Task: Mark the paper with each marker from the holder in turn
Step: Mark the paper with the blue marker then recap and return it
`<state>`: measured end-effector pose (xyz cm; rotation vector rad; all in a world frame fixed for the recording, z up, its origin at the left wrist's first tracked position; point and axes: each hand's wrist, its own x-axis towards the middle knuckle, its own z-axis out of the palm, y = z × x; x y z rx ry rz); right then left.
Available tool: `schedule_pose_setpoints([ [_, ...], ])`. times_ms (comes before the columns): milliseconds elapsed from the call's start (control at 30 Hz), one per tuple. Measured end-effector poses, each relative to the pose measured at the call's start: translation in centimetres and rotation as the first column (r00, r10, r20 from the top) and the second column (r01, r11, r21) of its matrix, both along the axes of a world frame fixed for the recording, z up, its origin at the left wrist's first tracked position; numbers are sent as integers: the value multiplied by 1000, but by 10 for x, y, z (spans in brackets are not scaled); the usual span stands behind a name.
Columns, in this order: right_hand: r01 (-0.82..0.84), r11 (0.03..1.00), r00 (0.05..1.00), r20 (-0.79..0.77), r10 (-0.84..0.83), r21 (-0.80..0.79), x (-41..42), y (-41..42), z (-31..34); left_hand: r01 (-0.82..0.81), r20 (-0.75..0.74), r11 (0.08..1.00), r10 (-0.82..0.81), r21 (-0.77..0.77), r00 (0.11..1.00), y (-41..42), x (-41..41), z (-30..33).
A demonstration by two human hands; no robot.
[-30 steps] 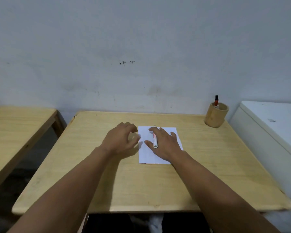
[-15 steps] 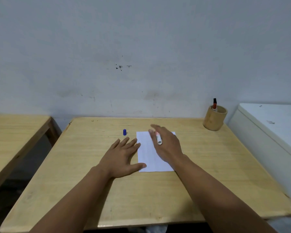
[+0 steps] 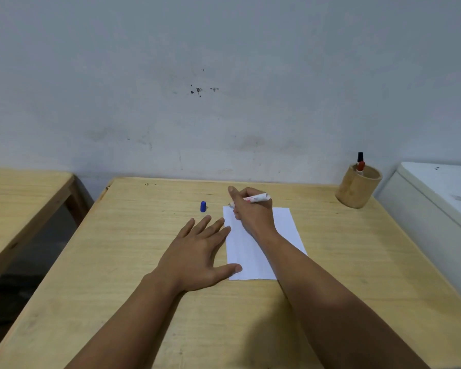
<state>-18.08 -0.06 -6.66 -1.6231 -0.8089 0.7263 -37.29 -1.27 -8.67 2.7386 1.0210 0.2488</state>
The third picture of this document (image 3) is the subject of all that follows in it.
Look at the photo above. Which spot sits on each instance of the white chest appliance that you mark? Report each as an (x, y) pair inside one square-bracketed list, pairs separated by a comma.
[(426, 211)]

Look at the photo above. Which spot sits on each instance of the blue marker cap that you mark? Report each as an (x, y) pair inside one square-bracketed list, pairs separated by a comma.
[(203, 207)]

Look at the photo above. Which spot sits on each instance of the red marker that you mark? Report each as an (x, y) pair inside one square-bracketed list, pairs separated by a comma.
[(360, 167)]

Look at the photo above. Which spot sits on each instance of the white paper sheet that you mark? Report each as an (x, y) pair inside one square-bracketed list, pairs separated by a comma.
[(249, 263)]

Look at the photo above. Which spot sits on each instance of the light wooden side table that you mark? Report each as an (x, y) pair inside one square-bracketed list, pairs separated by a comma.
[(19, 199)]

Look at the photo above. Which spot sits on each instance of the person's right forearm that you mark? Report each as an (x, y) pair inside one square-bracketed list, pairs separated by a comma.
[(330, 311)]

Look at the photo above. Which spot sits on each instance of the wooden pen holder cup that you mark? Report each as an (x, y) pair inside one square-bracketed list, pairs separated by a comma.
[(357, 190)]

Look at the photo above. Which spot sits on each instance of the blue marker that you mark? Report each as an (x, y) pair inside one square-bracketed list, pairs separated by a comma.
[(260, 197)]

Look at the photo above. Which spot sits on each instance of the person's left hand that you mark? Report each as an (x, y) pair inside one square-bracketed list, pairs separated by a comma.
[(194, 261)]

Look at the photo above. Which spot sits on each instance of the person's right hand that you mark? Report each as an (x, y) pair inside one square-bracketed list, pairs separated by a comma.
[(255, 219)]

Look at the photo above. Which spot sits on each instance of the black marker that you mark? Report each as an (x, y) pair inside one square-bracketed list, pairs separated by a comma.
[(360, 157)]

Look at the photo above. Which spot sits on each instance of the person's left forearm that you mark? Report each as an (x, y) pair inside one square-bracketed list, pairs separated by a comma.
[(130, 326)]

